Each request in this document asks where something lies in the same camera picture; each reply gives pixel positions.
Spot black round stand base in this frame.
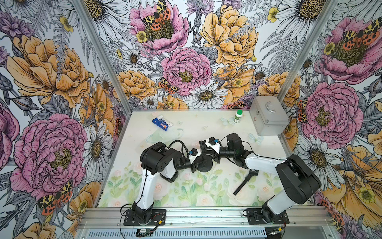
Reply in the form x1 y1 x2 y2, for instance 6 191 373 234
197 158 213 173

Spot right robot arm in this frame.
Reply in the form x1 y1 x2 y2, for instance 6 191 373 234
188 133 321 225

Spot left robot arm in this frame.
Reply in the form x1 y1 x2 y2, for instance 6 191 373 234
132 142 202 225

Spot white green-capped pill bottle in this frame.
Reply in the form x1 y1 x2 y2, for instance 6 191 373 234
234 110 243 123

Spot blue gauze bandage packet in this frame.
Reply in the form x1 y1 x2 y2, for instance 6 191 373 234
152 115 173 131

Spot silver first aid case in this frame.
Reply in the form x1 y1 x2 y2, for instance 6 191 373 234
249 96 289 136

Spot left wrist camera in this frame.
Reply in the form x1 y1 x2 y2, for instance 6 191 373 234
189 148 202 164

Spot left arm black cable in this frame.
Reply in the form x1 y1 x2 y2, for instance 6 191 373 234
167 139 192 157

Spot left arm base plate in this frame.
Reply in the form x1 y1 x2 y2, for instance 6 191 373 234
123 209 167 226

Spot white vented cable duct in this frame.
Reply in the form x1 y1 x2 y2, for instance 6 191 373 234
83 228 267 239

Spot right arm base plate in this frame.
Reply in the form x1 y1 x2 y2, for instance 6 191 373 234
242 208 289 225

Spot aluminium front rail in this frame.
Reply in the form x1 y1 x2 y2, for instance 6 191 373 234
79 205 333 229

